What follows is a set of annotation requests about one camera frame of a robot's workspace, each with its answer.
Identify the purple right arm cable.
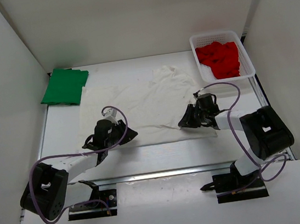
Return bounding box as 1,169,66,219
192,75,291,199

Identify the aluminium table rail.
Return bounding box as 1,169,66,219
32,153,293,199

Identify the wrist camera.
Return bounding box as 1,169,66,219
91,107,123,145
196,93,219,111

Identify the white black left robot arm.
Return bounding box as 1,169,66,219
20,119,138,224

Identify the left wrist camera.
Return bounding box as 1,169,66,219
91,107,123,145

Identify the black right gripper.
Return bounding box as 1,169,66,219
177,102,210,130

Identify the red t shirt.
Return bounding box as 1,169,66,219
195,42,240,79

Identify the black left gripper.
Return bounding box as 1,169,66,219
102,117,139,148

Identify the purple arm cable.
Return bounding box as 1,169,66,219
192,75,291,199
19,104,140,224

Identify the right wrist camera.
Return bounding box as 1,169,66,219
196,93,219,111

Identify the white plastic basket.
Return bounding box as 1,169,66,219
189,30,256,83

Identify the green t shirt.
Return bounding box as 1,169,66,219
41,68,89,105

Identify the white t shirt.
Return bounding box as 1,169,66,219
76,66,217,152

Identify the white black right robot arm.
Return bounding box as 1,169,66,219
178,94,295,193

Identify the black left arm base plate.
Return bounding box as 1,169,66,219
68,188,118,221

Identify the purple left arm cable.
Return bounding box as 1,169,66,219
19,104,140,224

